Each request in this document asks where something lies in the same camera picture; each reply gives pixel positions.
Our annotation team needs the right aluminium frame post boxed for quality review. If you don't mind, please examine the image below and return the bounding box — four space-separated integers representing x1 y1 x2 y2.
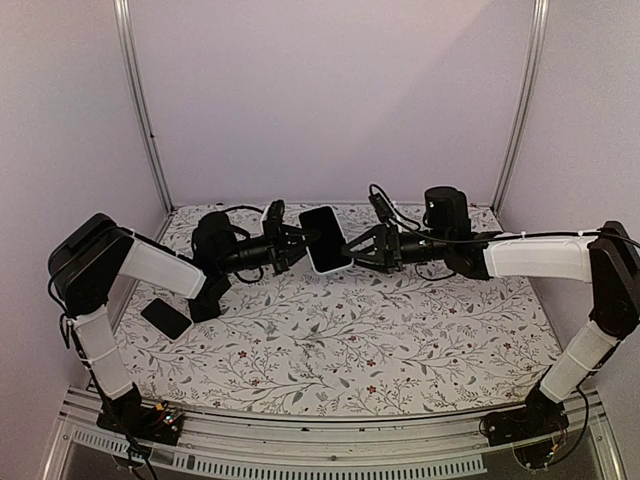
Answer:
491 0 550 217

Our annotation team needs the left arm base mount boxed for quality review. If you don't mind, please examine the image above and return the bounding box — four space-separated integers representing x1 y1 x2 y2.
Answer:
96 403 184 446

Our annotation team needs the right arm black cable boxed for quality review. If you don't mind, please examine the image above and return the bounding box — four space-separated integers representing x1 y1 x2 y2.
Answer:
368 183 601 246

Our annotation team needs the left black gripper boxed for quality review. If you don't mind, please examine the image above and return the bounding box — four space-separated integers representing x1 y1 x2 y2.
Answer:
217 219 322 274

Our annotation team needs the floral patterned table mat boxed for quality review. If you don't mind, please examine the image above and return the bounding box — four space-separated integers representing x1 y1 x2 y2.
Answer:
102 201 569 419

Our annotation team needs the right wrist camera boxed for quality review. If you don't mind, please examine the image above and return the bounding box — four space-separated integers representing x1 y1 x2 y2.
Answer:
370 193 396 225

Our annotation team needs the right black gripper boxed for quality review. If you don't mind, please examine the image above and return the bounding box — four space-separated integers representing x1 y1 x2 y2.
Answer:
342 223 452 274

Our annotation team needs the aluminium frame post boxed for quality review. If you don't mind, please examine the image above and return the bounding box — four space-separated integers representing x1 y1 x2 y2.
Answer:
491 0 550 217
113 0 175 214

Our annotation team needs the left aluminium frame post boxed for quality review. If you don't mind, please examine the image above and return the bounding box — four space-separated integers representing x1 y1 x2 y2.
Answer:
113 0 175 214

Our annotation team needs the black phone middle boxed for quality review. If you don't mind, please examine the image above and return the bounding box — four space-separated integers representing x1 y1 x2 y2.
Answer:
188 299 221 323

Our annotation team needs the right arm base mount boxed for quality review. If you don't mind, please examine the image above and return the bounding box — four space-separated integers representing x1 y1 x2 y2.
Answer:
478 406 569 470

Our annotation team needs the front aluminium rail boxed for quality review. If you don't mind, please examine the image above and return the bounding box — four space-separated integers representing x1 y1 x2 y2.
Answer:
41 388 628 479

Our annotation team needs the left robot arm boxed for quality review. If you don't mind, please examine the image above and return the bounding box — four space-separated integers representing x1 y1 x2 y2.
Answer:
47 203 320 434

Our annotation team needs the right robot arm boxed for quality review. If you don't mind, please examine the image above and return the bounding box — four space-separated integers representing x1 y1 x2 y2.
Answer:
342 184 639 436

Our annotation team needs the black phone with white edge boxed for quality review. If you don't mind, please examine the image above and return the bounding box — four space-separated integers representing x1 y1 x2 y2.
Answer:
141 298 193 341

